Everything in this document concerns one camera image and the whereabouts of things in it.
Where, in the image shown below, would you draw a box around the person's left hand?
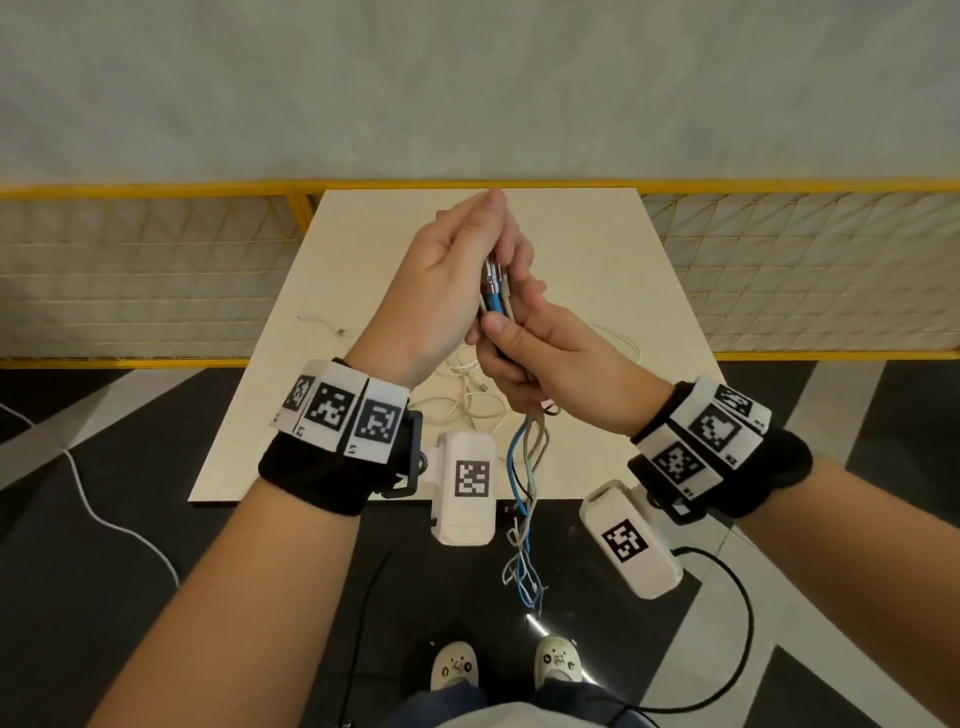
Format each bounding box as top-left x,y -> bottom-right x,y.
346,187 -> 537,390

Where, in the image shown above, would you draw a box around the person's right hand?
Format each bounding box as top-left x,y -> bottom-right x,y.
465,279 -> 674,440

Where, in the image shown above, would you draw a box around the bundle of coloured cables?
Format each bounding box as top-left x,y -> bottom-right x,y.
478,253 -> 560,618

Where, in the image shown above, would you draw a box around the person's left forearm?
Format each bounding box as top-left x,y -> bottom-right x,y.
86,472 -> 363,728

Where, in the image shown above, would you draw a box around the person's right forearm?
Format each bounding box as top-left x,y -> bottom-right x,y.
731,453 -> 960,728

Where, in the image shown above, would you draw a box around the left wrist marker band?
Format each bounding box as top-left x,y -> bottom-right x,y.
258,358 -> 430,520

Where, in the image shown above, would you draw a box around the wrist marker band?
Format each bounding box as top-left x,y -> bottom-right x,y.
258,358 -> 430,520
627,375 -> 816,526

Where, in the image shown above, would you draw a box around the right wrist marker band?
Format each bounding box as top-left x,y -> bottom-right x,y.
627,375 -> 816,526

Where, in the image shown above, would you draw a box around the person's right white shoe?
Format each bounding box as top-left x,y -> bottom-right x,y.
533,635 -> 584,686

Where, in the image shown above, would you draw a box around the person's white shoe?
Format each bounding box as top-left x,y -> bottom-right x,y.
533,635 -> 584,686
430,640 -> 480,692

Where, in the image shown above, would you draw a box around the person's left white shoe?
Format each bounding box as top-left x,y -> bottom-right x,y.
430,640 -> 480,692

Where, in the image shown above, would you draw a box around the yellow mesh fence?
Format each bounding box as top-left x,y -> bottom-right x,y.
0,177 -> 960,371

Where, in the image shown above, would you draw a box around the person's dark trousers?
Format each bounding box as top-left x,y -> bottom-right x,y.
386,677 -> 665,728

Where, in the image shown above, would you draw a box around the tangled white cable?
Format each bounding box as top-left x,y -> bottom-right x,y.
411,346 -> 513,435

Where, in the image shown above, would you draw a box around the looped white cable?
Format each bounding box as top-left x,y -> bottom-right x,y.
588,322 -> 644,367

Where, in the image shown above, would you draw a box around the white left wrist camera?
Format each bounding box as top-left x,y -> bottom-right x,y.
429,432 -> 498,547

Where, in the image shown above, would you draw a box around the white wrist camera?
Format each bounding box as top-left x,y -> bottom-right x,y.
429,432 -> 498,547
578,480 -> 686,600

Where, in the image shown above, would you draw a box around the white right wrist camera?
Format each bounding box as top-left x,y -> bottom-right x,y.
578,480 -> 686,600

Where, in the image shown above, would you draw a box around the black camera cable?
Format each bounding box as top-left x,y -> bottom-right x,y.
339,550 -> 396,728
600,546 -> 756,715

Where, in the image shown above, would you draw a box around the white floor cable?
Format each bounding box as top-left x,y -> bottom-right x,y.
0,401 -> 183,590

